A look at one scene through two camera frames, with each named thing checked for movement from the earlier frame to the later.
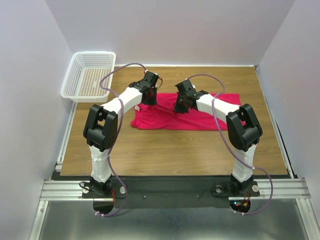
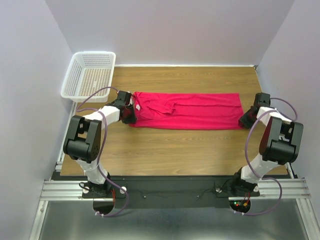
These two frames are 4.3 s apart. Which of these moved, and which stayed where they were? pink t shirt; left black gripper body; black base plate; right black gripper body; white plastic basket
Moved: left black gripper body; right black gripper body
Stayed: white plastic basket; black base plate; pink t shirt
